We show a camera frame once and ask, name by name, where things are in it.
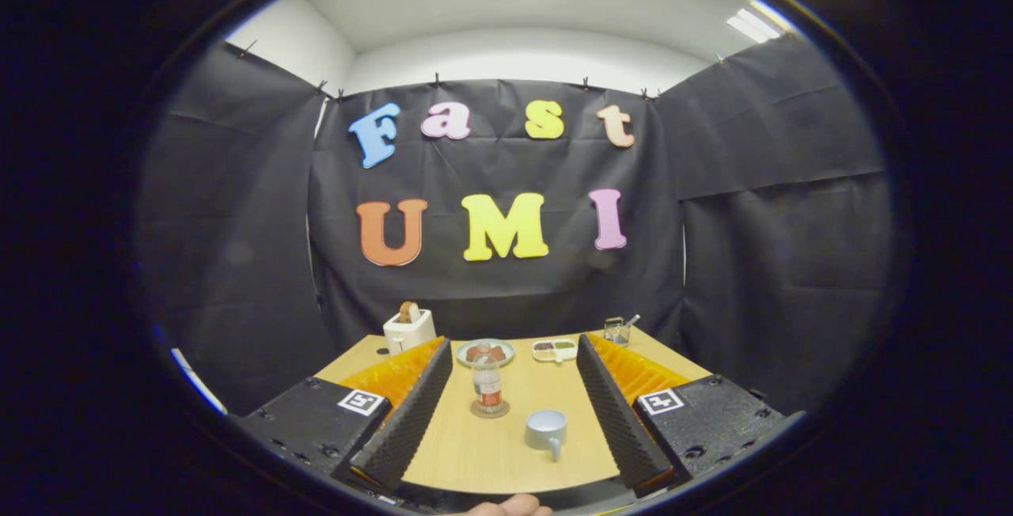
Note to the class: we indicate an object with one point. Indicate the white toaster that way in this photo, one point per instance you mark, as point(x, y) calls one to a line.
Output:
point(409, 334)

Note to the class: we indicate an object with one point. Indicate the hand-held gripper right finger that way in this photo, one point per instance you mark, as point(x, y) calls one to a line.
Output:
point(617, 421)

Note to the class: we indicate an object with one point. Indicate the round brown coaster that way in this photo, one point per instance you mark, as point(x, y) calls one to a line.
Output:
point(506, 408)

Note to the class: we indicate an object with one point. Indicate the small ceiling light panel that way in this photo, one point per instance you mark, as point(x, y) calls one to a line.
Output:
point(753, 25)

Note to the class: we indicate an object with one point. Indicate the clear juice bottle red label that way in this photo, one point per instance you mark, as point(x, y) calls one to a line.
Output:
point(488, 389)

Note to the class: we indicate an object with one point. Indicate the light green plate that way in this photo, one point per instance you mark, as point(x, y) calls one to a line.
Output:
point(461, 351)

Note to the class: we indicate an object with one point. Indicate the small spoon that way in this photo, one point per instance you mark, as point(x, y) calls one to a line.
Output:
point(632, 319)

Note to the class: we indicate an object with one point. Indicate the brown bread slice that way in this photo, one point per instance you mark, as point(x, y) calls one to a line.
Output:
point(408, 312)

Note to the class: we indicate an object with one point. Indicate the wooden table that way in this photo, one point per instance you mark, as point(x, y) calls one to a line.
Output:
point(491, 460)

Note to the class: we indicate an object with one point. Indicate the black backdrop cloth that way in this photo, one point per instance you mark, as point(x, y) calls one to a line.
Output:
point(491, 168)

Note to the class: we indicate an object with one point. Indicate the light blue cup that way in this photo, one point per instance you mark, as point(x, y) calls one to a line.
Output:
point(544, 429)

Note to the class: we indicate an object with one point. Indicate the white divided snack dish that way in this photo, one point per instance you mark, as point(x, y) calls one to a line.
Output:
point(554, 350)

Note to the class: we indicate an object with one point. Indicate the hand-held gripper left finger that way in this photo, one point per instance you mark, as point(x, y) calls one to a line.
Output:
point(407, 421)

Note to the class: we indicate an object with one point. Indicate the brown food piece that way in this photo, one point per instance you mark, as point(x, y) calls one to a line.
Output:
point(472, 354)
point(499, 354)

